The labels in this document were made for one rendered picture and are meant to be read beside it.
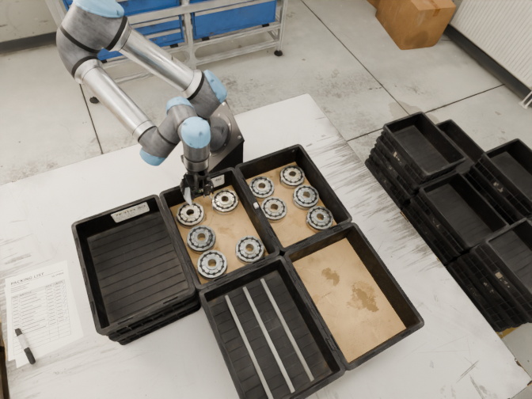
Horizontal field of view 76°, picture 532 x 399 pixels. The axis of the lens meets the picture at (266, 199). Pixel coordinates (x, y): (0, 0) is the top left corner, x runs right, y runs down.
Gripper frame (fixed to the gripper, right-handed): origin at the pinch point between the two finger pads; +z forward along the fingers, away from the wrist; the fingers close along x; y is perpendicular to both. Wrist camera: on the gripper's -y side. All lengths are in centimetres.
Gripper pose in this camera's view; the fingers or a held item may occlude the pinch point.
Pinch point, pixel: (195, 195)
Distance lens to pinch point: 122.2
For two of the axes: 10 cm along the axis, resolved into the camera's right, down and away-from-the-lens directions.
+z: -1.5, 5.7, 8.1
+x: 8.7, -3.1, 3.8
